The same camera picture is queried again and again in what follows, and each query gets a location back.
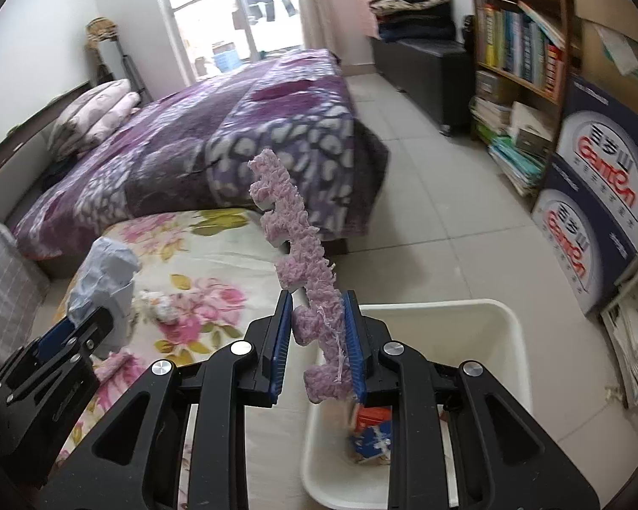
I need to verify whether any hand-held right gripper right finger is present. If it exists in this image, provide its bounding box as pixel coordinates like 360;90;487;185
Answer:
343;289;601;510

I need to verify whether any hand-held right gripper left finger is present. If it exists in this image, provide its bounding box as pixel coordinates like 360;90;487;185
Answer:
40;291;294;510

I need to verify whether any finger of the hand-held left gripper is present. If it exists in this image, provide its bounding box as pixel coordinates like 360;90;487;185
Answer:
66;305;115;356
34;317;82;360

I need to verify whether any blue-white paper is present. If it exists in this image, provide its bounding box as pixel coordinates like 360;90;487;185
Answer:
66;236;140;354

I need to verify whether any red paper cup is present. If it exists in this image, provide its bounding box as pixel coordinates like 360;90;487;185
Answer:
357;405;393;426

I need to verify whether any blue packet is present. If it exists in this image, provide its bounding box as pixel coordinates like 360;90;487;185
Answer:
349;419;394;464

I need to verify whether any white plastic bin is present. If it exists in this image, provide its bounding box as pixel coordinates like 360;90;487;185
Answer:
300;299;533;508

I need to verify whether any pink crocheted strip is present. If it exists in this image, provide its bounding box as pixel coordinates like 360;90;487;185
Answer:
247;146;359;405

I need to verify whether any crumpled white tissue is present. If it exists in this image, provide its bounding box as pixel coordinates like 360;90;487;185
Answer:
138;289;179;323

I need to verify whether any grey plaid cushion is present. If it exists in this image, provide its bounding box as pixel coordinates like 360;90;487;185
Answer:
0;222;51;370

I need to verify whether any floral tablecloth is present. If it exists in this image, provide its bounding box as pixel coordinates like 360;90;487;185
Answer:
32;208;352;510

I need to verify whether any black garment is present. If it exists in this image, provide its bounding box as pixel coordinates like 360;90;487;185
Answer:
43;156;78;192

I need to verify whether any dark bed with padded headboard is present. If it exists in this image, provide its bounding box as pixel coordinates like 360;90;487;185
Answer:
0;79;94;224

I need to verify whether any folded pale patterned quilt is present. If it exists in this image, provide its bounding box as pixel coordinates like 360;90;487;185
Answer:
48;79;142;157

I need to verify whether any bed with purple quilt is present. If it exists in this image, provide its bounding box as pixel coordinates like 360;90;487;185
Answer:
13;48;391;261

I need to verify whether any printed blue-white cardboard box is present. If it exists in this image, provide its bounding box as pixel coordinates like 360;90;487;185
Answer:
553;74;638;237
532;170;637;318

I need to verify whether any pile of booklets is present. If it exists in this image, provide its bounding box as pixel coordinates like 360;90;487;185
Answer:
470;96;553;198

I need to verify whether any stack of papers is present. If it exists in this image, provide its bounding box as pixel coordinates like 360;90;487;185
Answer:
600;275;638;411

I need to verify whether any black storage bench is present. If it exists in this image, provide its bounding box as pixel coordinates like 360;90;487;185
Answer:
372;37;474;133

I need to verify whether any woven bag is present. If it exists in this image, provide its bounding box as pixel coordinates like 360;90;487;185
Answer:
86;17;120;43

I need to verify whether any pale curtain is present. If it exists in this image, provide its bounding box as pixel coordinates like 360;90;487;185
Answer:
298;0;373;65

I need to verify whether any stack of folded clothes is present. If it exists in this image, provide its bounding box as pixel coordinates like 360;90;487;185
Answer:
369;0;458;43

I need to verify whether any row of colourful books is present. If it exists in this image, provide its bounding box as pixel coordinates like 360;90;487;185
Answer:
476;0;567;102

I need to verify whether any wooden bookshelf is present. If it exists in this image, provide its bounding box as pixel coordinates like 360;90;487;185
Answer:
465;0;583;213

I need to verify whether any brown cardboard box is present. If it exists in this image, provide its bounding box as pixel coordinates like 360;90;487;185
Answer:
571;0;638;97

